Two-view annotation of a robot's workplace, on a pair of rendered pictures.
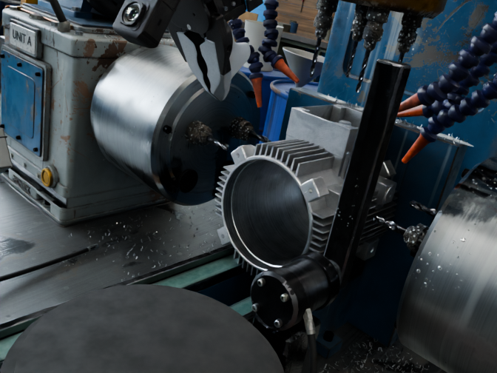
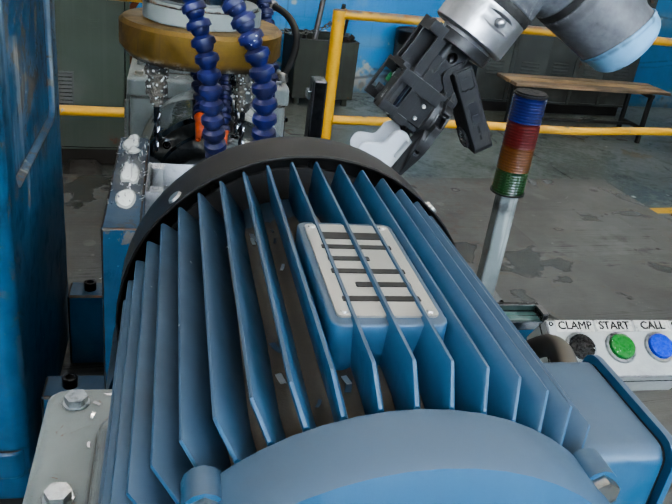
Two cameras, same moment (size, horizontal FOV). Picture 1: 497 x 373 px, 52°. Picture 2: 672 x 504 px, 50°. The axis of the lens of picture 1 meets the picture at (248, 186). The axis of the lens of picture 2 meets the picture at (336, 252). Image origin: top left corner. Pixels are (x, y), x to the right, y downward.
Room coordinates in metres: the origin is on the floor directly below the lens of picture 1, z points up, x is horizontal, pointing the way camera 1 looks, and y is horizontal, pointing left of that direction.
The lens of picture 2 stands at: (1.28, 0.52, 1.47)
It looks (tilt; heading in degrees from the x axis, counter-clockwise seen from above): 26 degrees down; 217
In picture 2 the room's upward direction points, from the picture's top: 8 degrees clockwise
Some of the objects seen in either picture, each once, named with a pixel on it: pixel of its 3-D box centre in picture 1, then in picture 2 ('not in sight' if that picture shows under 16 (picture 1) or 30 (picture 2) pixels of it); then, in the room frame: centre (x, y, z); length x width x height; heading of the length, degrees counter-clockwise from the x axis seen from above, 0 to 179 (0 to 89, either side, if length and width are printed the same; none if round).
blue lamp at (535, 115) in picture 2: not in sight; (527, 108); (0.09, 0.01, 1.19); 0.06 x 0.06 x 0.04
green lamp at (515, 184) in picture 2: not in sight; (509, 180); (0.09, 0.01, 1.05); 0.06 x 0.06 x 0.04
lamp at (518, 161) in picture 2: not in sight; (515, 157); (0.09, 0.01, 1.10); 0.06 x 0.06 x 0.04
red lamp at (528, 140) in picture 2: not in sight; (521, 133); (0.09, 0.01, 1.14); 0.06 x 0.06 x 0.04
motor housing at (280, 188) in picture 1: (307, 202); not in sight; (0.70, -0.09, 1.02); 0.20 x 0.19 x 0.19; 141
